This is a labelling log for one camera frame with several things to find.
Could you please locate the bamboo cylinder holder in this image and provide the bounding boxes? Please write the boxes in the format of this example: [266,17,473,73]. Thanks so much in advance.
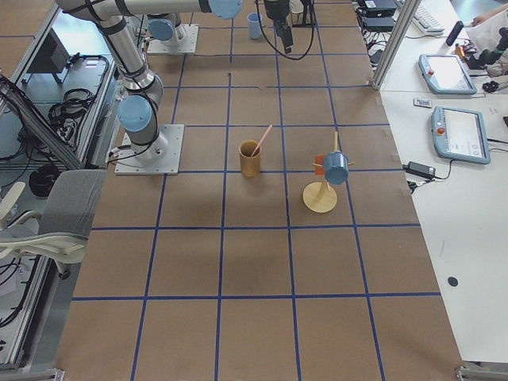
[239,140,261,177]

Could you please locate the aluminium frame post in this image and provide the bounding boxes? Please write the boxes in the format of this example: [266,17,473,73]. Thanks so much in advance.
[371,0,421,90]

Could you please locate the upper teach pendant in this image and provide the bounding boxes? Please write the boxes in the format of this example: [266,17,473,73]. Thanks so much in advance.
[418,54,477,95]

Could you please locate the teach pendant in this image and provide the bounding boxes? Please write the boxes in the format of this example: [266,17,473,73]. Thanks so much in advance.
[431,106,491,165]
[418,54,477,95]

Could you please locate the black power adapter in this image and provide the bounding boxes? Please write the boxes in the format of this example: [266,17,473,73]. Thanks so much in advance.
[402,161,436,179]

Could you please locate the grey office chair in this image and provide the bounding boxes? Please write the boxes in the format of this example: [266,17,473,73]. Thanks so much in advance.
[1,169,106,279]

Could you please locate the lower teach pendant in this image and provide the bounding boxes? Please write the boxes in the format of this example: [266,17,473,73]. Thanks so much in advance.
[431,106,491,165]

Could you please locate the orange hanging cup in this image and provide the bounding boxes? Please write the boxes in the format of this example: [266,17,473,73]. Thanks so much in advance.
[313,155,325,175]

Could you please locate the dark blue hanging cup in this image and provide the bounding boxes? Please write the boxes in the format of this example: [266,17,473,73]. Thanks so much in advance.
[322,151,348,185]

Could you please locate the pink chopstick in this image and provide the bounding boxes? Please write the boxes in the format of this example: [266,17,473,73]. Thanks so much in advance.
[251,125,273,157]

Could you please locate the white keyboard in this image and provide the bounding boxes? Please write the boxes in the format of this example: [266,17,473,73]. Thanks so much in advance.
[412,3,445,36]

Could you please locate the light blue plastic cup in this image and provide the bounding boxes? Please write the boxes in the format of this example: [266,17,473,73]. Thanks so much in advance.
[247,13,262,40]

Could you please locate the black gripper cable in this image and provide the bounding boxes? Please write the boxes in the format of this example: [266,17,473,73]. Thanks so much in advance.
[256,0,318,61]

